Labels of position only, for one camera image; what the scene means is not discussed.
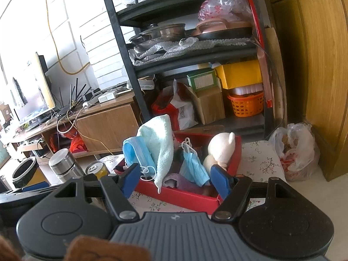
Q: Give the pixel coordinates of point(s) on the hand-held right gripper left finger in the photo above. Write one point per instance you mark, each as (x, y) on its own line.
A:
(130, 180)

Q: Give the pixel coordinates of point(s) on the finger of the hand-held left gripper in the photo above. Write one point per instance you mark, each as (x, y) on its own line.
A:
(35, 188)

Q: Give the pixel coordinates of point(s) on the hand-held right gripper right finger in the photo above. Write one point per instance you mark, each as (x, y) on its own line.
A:
(220, 182)

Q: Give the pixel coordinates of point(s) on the blue face mask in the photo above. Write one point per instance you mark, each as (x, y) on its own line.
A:
(133, 149)
(193, 168)

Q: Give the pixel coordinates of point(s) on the cream bear plush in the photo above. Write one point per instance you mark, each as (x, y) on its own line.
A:
(220, 149)

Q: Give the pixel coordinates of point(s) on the purple cloth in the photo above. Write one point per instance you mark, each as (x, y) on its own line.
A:
(187, 186)

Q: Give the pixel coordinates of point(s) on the pale green towel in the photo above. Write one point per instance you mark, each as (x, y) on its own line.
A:
(160, 146)

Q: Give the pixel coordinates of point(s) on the red cardboard box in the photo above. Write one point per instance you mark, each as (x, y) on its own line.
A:
(176, 198)

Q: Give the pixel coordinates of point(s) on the black trash bin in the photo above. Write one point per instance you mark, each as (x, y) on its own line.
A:
(24, 174)

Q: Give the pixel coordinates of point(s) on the blue yellow drink can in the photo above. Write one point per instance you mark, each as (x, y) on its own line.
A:
(98, 170)

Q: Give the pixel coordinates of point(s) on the stainless steel thermos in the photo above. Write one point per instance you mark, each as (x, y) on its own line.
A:
(65, 165)

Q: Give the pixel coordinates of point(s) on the wooden television stand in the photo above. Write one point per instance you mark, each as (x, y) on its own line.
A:
(108, 125)

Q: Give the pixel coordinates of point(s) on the orange red bag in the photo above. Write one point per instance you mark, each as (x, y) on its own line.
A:
(77, 144)

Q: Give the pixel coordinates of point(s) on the brown fuzzy cloth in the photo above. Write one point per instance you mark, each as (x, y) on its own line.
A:
(108, 250)

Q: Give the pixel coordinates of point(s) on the white paper bag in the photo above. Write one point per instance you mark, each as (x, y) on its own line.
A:
(186, 117)

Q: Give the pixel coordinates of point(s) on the brown cardboard box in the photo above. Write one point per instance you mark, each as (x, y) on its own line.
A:
(209, 106)

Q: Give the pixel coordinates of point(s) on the orange plastic basket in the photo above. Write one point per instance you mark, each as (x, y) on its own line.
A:
(244, 104)

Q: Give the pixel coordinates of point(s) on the red plastic bag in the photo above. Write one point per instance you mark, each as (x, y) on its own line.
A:
(163, 103)

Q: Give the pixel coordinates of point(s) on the white power adapter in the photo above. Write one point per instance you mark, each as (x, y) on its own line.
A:
(107, 98)

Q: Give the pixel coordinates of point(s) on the white plastic shopping bag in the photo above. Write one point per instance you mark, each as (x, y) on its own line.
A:
(299, 146)

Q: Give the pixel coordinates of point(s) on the flat screen television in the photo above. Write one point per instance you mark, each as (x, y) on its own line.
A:
(30, 95)

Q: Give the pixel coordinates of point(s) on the white power strip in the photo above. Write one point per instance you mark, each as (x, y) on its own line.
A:
(145, 86)

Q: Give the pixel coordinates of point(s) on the translucent plastic container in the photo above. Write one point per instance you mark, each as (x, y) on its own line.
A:
(246, 89)

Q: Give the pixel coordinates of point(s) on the black router with antennas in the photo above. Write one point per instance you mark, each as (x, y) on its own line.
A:
(72, 99)

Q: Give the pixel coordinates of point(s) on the green box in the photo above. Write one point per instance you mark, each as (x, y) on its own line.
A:
(202, 81)

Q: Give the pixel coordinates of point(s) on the yellow box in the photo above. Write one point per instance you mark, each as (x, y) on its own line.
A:
(242, 74)

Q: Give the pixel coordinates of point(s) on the black shelf rack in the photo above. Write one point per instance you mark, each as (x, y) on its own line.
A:
(127, 68)

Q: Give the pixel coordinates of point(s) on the brown wooden board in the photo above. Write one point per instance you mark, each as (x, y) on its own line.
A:
(277, 73)

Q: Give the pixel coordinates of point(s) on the clear bubble wrap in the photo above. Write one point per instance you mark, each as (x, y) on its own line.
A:
(155, 50)

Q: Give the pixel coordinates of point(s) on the black frying pan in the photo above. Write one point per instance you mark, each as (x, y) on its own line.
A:
(225, 34)

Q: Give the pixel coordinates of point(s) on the stainless steel pot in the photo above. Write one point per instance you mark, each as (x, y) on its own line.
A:
(168, 32)

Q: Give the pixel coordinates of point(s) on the wooden cabinet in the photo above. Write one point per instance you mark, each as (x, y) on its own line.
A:
(318, 59)

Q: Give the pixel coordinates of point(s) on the pink plastic bag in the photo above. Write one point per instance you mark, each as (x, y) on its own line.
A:
(225, 6)

